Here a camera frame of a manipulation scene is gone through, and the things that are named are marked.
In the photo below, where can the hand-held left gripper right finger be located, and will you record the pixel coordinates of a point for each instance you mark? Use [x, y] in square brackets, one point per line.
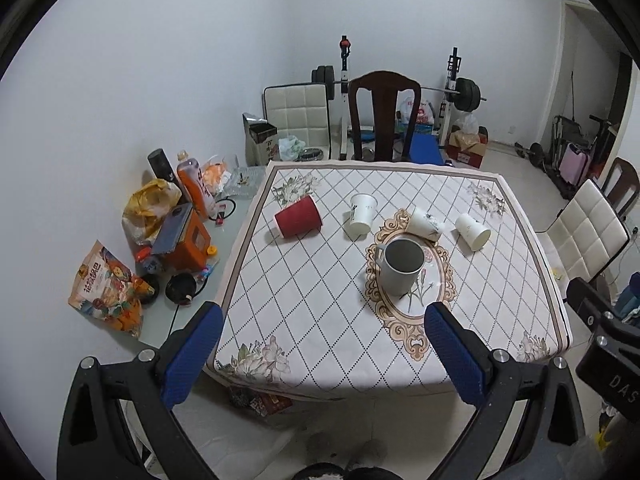
[456, 355]

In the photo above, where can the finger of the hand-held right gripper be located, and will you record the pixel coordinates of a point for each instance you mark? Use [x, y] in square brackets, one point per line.
[587, 297]

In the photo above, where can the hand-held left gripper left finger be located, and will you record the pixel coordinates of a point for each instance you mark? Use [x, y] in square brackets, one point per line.
[192, 355]

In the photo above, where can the white paper cup faint print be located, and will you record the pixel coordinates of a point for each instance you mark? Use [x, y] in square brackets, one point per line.
[471, 231]

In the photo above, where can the white paper cup dark print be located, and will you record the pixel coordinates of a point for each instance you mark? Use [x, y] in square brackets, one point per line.
[425, 224]

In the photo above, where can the plain white paper cup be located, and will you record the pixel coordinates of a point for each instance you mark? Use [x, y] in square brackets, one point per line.
[361, 215]

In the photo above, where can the red paper cup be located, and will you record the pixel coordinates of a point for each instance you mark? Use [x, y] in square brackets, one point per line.
[296, 217]

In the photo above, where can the white padded chair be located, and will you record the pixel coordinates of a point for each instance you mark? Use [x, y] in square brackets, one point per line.
[295, 110]
[587, 225]

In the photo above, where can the red printed packets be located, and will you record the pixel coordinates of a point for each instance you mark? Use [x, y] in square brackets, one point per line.
[262, 402]

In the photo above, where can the grey mug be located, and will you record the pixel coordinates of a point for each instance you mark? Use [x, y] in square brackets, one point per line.
[397, 272]

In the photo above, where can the colourful snack bag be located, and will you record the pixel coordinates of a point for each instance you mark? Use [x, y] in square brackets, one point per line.
[107, 290]

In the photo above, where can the orange box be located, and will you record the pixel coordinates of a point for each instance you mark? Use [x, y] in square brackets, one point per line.
[192, 245]

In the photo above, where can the white side table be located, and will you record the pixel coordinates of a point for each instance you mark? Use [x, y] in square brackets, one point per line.
[225, 240]

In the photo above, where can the dark wooden chair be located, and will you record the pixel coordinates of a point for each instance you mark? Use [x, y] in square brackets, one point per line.
[384, 110]
[622, 180]

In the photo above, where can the dark blue flat case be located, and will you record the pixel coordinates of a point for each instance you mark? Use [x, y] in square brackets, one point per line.
[172, 230]

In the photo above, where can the floral diamond pattern tablecloth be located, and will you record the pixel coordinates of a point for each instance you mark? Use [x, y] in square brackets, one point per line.
[310, 300]

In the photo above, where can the pink suitcase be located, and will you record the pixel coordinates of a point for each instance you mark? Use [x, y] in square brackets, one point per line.
[574, 165]

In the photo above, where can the yellow plastic bag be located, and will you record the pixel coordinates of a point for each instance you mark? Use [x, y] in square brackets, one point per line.
[147, 207]

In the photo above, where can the black dumbbell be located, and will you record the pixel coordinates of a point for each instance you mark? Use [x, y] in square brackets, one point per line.
[535, 152]

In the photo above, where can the black folding cart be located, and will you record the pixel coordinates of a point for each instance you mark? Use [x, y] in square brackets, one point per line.
[562, 132]

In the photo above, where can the orange juice bottle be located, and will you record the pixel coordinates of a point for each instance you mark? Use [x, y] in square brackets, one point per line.
[195, 185]

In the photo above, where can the orange white plastic bag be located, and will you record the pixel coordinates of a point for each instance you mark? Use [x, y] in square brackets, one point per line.
[217, 175]

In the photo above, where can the red brown cardboard box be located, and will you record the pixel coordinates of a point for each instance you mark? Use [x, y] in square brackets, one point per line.
[465, 152]

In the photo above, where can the black bottle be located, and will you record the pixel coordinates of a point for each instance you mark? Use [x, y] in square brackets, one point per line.
[161, 165]

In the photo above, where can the blue weight bench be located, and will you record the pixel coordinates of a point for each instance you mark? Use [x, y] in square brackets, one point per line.
[425, 150]

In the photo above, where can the clear plastic bag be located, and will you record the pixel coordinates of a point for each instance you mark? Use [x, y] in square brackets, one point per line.
[469, 122]

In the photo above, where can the silver black open box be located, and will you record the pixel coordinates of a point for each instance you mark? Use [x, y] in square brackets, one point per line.
[260, 142]

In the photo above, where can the green white plastic bag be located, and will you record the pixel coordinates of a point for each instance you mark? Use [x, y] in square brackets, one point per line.
[290, 147]

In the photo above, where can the black barbell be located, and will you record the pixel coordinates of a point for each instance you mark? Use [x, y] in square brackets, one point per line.
[467, 94]

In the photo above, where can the red white plastic bag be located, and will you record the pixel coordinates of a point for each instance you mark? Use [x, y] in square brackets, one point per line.
[422, 112]

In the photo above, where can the white barbell rack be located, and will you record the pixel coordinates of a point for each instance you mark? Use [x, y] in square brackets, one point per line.
[344, 85]

